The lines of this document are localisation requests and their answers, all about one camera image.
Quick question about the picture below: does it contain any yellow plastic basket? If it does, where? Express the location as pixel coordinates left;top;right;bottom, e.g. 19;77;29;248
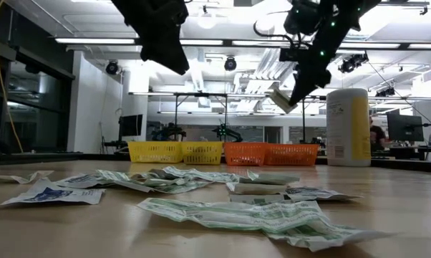
127;140;184;165
181;140;226;166

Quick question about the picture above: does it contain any orange plastic basket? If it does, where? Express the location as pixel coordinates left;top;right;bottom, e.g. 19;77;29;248
265;143;320;167
223;141;268;167

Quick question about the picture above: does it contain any white packet blue print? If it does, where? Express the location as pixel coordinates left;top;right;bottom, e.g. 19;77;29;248
0;178;107;207

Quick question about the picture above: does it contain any person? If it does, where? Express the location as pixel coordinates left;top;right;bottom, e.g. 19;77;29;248
369;116;387;151

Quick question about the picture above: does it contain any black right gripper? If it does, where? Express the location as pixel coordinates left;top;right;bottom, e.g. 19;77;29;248
279;0;349;108

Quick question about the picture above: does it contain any black background station frame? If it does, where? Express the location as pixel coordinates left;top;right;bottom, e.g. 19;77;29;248
172;91;327;144

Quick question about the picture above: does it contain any white yellow wipes canister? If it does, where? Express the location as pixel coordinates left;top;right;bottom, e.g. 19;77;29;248
326;87;372;168

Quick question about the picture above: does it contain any white packet dark print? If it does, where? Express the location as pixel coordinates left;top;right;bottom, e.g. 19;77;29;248
285;186;362;202
54;173;116;190

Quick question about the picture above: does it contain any black computer monitor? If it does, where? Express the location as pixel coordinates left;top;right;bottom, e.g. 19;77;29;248
387;113;425;143
117;113;144;138

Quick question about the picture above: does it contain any white ring light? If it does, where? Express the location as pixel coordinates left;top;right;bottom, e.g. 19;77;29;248
196;10;218;29

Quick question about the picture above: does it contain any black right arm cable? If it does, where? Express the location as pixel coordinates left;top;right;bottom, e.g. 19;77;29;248
253;17;302;49

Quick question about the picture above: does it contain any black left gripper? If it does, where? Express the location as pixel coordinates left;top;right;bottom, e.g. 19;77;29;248
110;0;190;76

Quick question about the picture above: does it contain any yellow hanging cable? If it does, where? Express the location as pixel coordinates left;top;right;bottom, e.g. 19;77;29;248
0;0;25;154

